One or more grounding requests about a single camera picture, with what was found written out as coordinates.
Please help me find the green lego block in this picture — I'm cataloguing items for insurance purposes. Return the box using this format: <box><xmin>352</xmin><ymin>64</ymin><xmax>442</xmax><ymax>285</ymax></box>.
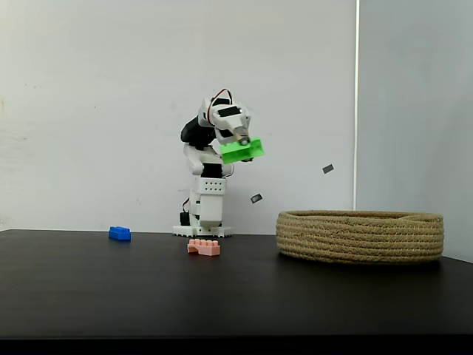
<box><xmin>219</xmin><ymin>136</ymin><xmax>267</xmax><ymax>165</ymax></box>

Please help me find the blue lego block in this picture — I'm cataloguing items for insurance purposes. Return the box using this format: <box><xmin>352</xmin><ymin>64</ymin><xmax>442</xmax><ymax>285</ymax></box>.
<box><xmin>108</xmin><ymin>226</ymin><xmax>132</xmax><ymax>242</ymax></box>

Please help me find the white vertical wall trim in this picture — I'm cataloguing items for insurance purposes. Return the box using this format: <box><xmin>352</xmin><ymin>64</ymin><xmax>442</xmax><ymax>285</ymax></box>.
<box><xmin>353</xmin><ymin>0</ymin><xmax>361</xmax><ymax>212</ymax></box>

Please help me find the red white wrist servo cable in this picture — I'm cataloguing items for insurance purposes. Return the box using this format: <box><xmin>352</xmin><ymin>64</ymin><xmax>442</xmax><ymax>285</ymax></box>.
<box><xmin>207</xmin><ymin>87</ymin><xmax>235</xmax><ymax>125</ymax></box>

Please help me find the woven rope basket tray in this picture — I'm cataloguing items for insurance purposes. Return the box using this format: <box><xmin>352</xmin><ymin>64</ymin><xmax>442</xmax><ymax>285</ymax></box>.
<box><xmin>276</xmin><ymin>209</ymin><xmax>445</xmax><ymax>265</ymax></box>

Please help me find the pink lego block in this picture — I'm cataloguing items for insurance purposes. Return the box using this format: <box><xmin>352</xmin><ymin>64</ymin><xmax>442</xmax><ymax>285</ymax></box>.
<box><xmin>187</xmin><ymin>238</ymin><xmax>222</xmax><ymax>257</ymax></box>

